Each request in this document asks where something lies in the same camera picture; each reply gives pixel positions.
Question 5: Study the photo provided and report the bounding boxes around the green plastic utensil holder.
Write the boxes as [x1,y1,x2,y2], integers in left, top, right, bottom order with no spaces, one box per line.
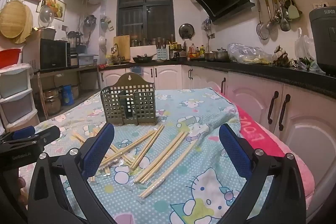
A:
[100,73,158,126]

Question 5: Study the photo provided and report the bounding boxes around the blue canister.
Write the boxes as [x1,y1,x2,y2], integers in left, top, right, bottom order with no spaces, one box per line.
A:
[61,85,73,106]

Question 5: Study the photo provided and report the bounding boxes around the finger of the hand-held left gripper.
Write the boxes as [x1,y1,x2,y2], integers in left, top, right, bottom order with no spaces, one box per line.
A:
[26,126,61,147]
[12,126,36,140]

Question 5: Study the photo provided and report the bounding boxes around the hanging dark pot lid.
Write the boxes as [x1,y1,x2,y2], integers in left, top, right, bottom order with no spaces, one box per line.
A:
[179,23,195,39]

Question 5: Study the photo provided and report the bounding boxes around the fruit wall poster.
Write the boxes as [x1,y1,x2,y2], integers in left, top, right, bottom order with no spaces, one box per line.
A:
[40,0,67,22]

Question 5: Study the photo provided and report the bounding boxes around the pink towel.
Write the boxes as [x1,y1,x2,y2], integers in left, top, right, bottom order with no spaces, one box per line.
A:
[210,88,315,203]

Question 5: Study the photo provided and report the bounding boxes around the black wok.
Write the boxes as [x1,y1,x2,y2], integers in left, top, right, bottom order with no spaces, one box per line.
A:
[132,54,157,63]

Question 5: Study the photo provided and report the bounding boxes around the black blender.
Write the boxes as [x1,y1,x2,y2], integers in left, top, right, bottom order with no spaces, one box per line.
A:
[67,31,83,48]

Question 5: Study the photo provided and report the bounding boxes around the black microwave oven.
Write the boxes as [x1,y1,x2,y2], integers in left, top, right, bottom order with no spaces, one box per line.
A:
[39,38,71,70]

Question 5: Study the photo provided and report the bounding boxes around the steel pot with lid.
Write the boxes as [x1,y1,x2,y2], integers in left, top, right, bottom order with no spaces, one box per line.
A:
[213,48,231,62]

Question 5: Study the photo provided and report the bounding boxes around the row of hanging utensils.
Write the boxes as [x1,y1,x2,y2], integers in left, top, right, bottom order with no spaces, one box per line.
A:
[260,0,303,33]

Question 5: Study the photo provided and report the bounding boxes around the wooden cutting board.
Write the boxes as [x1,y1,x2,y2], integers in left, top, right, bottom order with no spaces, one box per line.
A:
[113,35,131,60]

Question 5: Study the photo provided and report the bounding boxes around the dark kitchen window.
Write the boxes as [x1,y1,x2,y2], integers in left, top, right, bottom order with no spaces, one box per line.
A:
[117,0,175,42]

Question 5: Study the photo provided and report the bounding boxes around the pile of wooden chopsticks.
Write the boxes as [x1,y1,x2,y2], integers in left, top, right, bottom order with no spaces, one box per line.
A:
[72,124,208,198]

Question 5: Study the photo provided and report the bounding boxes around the red plastic basin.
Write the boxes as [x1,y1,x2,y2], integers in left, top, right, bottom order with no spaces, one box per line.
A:
[0,49,22,68]

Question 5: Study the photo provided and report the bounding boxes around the brown mushroom cluster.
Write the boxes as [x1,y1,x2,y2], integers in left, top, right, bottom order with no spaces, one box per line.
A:
[272,46,297,67]

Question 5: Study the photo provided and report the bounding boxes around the row of condiment bottles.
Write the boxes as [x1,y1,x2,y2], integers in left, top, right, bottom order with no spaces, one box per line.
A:
[169,40,206,59]

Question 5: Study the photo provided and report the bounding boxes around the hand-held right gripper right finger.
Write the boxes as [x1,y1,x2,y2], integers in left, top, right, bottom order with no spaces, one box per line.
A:
[219,123,306,224]

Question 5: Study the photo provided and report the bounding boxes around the white plastic drawer unit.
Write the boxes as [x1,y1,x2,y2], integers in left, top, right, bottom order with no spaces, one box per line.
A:
[0,63,40,130]

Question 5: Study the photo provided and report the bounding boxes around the wooden side shelf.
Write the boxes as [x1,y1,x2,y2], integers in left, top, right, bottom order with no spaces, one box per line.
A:
[34,65,100,119]

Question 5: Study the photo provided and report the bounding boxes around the hanging glass lid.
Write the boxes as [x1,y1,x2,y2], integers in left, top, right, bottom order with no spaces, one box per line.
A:
[38,5,55,29]

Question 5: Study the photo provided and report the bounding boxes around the printed cartoon blanket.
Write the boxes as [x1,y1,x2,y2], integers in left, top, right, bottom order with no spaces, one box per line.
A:
[18,88,279,224]

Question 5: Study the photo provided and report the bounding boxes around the white plastic bag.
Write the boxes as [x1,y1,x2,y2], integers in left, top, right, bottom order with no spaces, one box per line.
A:
[294,28,318,71]

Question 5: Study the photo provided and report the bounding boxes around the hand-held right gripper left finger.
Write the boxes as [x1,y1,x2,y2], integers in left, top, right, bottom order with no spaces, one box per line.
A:
[28,123,116,224]

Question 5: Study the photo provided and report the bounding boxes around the grey storage box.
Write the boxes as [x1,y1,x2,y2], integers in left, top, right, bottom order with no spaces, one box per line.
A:
[78,53,99,66]

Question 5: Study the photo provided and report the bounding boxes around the round bamboo trays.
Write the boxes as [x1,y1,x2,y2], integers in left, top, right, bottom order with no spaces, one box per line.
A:
[0,0,34,44]

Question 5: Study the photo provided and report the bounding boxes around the person's left hand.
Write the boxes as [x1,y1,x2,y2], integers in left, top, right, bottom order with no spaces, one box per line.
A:
[16,175,29,203]

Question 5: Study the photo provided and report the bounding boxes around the hanging metal colander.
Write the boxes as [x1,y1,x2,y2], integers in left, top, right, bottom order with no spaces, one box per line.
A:
[83,14,96,28]

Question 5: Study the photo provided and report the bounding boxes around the clear plastic bag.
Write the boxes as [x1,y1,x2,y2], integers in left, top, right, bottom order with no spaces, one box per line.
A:
[227,43,273,65]

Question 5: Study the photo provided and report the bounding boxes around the grey kitchen appliance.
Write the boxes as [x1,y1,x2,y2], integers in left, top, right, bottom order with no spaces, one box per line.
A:
[308,6,336,72]

